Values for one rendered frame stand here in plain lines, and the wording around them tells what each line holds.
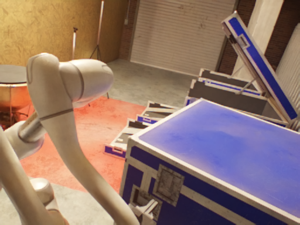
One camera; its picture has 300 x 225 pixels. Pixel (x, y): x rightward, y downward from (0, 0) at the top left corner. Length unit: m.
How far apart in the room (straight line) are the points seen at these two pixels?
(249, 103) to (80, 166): 2.83
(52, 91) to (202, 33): 7.69
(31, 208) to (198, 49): 7.90
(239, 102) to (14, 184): 2.98
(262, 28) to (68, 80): 4.66
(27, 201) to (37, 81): 0.31
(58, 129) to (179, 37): 7.69
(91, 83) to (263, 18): 4.59
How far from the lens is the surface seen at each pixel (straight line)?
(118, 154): 2.84
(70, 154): 0.71
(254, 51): 2.32
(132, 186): 1.25
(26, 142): 1.20
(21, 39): 3.94
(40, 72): 0.70
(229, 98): 3.28
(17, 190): 0.63
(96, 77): 0.79
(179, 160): 1.05
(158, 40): 8.33
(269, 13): 5.17
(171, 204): 1.17
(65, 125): 0.70
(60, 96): 0.69
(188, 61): 8.32
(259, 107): 3.36
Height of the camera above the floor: 1.62
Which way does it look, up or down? 22 degrees down
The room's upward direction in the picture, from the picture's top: 11 degrees clockwise
